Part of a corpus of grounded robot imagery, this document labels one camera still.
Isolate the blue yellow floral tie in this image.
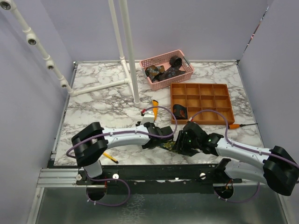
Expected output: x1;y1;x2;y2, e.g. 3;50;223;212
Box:
158;141;178;153

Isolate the orange compartment tray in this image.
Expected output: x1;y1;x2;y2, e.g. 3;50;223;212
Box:
170;83;235;125

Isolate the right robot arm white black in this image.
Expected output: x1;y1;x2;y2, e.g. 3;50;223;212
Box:
173;122;299;196

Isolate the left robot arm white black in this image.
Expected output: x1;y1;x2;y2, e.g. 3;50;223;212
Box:
66;122;174;184

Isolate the rolled dark red-patterned tie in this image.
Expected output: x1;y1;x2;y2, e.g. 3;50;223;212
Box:
172;104;188;119

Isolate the orange utility knife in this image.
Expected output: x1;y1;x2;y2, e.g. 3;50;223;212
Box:
152;100;159;121

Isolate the yellow black pencil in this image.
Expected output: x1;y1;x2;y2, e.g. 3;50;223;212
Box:
103;153;119;164

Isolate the dark orange-patterned tie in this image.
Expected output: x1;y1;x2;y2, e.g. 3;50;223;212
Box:
145;65;165;82

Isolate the dark blue-patterned tie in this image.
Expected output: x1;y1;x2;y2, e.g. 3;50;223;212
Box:
157;67;186;81

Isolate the rolled brown tie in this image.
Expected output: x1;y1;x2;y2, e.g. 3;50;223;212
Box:
169;56;182;69

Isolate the pink plastic basket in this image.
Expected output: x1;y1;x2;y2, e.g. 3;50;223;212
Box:
140;49;194;91

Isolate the white pvc pipe rack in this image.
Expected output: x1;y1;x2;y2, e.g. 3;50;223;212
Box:
0;0;141;107

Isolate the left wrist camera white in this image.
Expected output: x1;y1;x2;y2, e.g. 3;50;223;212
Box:
140;111;155;125

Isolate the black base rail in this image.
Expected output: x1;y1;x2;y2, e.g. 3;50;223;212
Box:
76;164;230;194

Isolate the orange handled screwdriver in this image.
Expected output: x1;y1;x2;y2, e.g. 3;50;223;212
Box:
228;123;257;130

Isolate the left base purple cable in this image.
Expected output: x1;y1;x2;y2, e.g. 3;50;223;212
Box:
85;178;131;207

